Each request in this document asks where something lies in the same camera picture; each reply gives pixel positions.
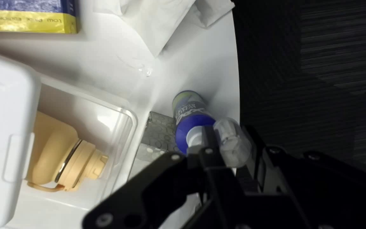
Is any crumpled white paper towel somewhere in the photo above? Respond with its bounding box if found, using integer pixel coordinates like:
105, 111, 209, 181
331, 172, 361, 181
95, 0, 236, 56

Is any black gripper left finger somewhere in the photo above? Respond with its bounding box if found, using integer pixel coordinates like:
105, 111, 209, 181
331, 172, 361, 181
82, 127, 246, 229

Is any blue spray bottle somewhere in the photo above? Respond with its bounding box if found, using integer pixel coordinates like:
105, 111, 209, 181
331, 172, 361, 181
172, 90, 217, 154

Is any tan plastic item in container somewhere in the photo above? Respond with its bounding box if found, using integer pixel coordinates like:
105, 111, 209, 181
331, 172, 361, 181
27, 112, 109, 192

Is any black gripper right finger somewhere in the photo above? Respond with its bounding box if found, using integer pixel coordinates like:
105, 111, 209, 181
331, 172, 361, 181
234, 125, 366, 229

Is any blue and yellow book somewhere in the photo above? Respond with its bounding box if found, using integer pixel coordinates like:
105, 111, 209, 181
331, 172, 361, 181
0, 0, 79, 34

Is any grey tissue box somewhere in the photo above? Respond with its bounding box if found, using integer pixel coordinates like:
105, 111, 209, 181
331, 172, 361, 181
128, 111, 201, 229

